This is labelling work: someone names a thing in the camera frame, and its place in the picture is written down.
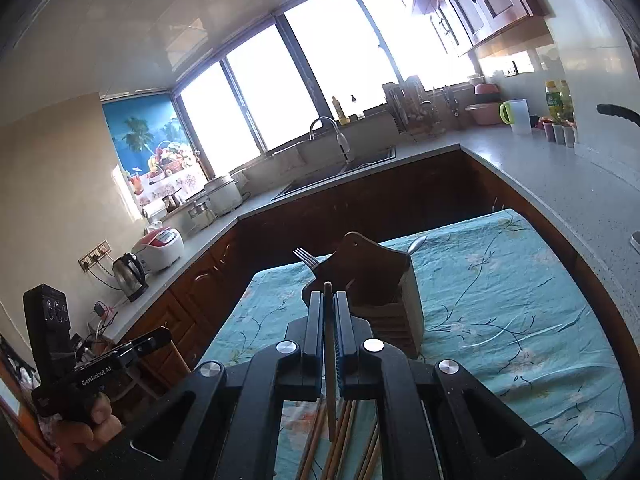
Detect silver metal fork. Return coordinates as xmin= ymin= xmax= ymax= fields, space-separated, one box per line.
xmin=292 ymin=247 xmax=322 ymax=282

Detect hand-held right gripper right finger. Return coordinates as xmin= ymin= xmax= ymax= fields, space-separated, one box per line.
xmin=333 ymin=291 xmax=587 ymax=480

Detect oil bottle with green label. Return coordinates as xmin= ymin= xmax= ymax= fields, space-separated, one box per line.
xmin=544 ymin=80 xmax=563 ymax=122

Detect red and white rice cooker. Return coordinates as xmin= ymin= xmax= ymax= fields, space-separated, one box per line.
xmin=132 ymin=226 xmax=185 ymax=275

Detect large kitchen window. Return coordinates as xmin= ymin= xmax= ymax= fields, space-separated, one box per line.
xmin=172 ymin=0 xmax=476 ymax=173

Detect clear yellowish bottle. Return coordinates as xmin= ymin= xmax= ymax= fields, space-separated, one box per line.
xmin=560 ymin=80 xmax=576 ymax=122

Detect wooden chopstick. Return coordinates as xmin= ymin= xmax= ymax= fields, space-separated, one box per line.
xmin=354 ymin=417 xmax=382 ymax=480
xmin=323 ymin=282 xmax=337 ymax=442
xmin=296 ymin=401 xmax=327 ymax=480
xmin=320 ymin=400 xmax=359 ymax=480

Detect white rice pot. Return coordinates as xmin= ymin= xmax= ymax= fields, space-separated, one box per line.
xmin=203 ymin=173 xmax=245 ymax=217

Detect person's left hand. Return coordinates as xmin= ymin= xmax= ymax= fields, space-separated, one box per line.
xmin=50 ymin=391 xmax=124 ymax=462

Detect steel kitchen sink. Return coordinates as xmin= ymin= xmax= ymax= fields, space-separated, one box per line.
xmin=272 ymin=145 xmax=397 ymax=201

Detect brass wall outlet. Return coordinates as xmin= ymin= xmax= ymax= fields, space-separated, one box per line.
xmin=77 ymin=239 xmax=110 ymax=272

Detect brown lower kitchen cabinets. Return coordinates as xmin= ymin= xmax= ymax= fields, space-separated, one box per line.
xmin=117 ymin=149 xmax=503 ymax=396

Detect teal floral tablecloth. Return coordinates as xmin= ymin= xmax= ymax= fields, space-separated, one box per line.
xmin=197 ymin=208 xmax=636 ymax=480

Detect steel electric kettle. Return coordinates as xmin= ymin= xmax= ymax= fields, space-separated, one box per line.
xmin=112 ymin=252 xmax=150 ymax=303

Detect blue fruit picture window blind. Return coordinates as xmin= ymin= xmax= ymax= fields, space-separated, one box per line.
xmin=102 ymin=97 xmax=209 ymax=221

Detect small white kitchen appliance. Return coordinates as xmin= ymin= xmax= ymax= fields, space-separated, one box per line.
xmin=187 ymin=200 xmax=217 ymax=231

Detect reddish wooden upper cabinets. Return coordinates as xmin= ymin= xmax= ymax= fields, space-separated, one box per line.
xmin=367 ymin=0 xmax=552 ymax=59

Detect white pitcher with green handle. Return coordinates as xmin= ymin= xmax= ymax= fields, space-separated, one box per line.
xmin=499 ymin=98 xmax=532 ymax=136

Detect chrome kitchen faucet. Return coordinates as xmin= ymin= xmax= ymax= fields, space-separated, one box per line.
xmin=309 ymin=116 xmax=353 ymax=162

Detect grey kitchen countertop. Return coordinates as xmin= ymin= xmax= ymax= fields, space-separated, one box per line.
xmin=95 ymin=127 xmax=640 ymax=348

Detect metal dish rack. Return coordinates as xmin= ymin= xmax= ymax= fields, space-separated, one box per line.
xmin=382 ymin=75 xmax=447 ymax=137

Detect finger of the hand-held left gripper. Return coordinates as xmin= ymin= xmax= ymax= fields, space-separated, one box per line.
xmin=116 ymin=326 xmax=173 ymax=362

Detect brown wooden utensil holder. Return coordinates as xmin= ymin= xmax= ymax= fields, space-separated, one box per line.
xmin=301 ymin=231 xmax=426 ymax=359

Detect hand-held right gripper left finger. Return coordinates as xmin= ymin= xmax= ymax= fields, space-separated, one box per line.
xmin=75 ymin=290 xmax=326 ymax=480

